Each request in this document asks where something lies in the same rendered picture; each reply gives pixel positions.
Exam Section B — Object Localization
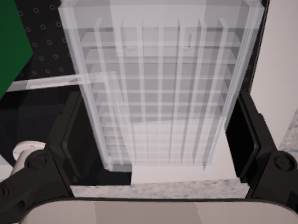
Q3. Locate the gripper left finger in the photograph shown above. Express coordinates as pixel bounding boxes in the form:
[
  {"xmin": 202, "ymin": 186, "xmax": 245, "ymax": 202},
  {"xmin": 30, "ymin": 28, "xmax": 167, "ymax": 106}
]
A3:
[{"xmin": 0, "ymin": 90, "xmax": 93, "ymax": 224}]

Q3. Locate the black flat mat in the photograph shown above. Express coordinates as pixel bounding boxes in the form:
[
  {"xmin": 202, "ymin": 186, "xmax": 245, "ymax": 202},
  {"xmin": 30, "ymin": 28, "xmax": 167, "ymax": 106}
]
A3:
[{"xmin": 13, "ymin": 0, "xmax": 270, "ymax": 92}]

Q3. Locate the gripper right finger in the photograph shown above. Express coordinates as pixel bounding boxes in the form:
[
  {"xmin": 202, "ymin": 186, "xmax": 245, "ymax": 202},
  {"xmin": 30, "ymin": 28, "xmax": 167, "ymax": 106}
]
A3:
[{"xmin": 225, "ymin": 91, "xmax": 298, "ymax": 214}]

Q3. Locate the green open-top bin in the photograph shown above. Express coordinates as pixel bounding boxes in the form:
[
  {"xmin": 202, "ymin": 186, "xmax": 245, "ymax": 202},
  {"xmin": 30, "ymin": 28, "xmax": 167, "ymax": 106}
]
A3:
[{"xmin": 0, "ymin": 0, "xmax": 34, "ymax": 100}]

